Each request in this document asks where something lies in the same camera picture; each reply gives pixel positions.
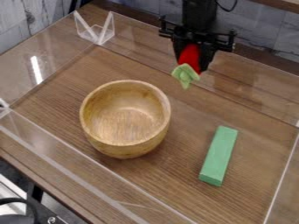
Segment clear acrylic enclosure wall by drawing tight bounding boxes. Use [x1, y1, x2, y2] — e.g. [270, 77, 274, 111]
[0, 99, 195, 224]

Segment black cable lower left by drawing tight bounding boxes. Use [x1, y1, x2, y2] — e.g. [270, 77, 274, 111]
[0, 197, 40, 224]

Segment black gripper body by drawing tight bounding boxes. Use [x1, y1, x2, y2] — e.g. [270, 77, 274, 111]
[159, 16, 236, 53]

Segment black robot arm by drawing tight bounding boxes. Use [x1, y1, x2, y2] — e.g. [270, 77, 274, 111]
[159, 0, 239, 74]

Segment wooden bowl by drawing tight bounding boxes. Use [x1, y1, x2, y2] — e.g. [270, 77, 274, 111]
[79, 80, 172, 159]

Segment green rectangular block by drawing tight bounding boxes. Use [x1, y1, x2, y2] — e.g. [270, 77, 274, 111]
[199, 126, 239, 186]

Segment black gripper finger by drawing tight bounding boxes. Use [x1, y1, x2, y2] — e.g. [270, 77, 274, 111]
[172, 38, 188, 64]
[200, 44, 216, 72]

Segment red plush fruit green leaves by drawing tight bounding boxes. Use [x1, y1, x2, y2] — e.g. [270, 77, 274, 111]
[172, 44, 202, 89]

